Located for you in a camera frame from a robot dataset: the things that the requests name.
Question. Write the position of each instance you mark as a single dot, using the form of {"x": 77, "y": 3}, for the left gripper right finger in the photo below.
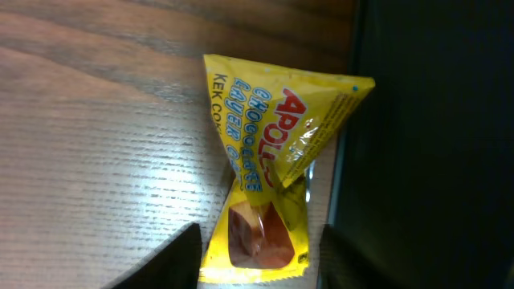
{"x": 343, "y": 267}

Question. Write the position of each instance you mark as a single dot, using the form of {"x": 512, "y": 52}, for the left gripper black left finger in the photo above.
{"x": 175, "y": 266}

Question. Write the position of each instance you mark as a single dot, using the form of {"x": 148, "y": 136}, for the dark green box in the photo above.
{"x": 423, "y": 183}

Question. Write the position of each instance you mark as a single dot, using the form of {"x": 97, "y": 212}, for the yellow chocolate snack packet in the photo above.
{"x": 273, "y": 122}

